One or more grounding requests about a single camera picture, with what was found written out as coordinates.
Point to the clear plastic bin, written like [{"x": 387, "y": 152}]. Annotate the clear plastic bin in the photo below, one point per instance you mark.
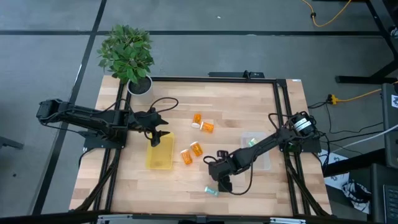
[{"x": 264, "y": 161}]

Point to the green potted plant white pot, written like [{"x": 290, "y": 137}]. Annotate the green potted plant white pot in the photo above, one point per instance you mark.
[{"x": 127, "y": 56}]

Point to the black computer tower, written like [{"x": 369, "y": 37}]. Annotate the black computer tower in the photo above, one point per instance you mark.
[{"x": 390, "y": 130}]

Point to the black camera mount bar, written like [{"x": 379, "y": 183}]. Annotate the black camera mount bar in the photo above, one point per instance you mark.
[{"x": 236, "y": 75}]

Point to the orange medicine bottle white cap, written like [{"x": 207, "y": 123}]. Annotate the orange medicine bottle white cap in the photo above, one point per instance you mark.
[
  {"x": 207, "y": 127},
  {"x": 196, "y": 120},
  {"x": 186, "y": 156},
  {"x": 196, "y": 148}
]

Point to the teal medicine bottle white cap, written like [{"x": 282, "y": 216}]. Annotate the teal medicine bottle white cap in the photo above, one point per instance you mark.
[
  {"x": 252, "y": 142},
  {"x": 211, "y": 191}
]

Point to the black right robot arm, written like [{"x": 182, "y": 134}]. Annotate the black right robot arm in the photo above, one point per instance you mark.
[{"x": 267, "y": 143}]

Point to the black chair base leg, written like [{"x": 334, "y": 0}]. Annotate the black chair base leg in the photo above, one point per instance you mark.
[{"x": 9, "y": 143}]

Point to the black and white patterned bag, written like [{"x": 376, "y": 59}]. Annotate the black and white patterned bag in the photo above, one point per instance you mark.
[{"x": 354, "y": 191}]

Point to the black equipment box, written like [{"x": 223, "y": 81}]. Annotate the black equipment box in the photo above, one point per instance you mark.
[{"x": 385, "y": 193}]

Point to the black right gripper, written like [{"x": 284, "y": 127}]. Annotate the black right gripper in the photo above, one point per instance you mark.
[{"x": 222, "y": 169}]

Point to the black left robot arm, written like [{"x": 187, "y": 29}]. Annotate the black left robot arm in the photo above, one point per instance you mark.
[{"x": 93, "y": 119}]

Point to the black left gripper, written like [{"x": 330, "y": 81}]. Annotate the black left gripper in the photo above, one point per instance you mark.
[{"x": 146, "y": 120}]

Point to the black aluminium table frame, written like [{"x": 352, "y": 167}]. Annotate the black aluminium table frame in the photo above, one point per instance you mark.
[{"x": 217, "y": 79}]

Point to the black desk leg frame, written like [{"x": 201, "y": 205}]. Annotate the black desk leg frame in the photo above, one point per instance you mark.
[{"x": 357, "y": 79}]

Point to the yellow plastic bin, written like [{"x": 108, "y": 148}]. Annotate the yellow plastic bin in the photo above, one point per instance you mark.
[{"x": 161, "y": 155}]

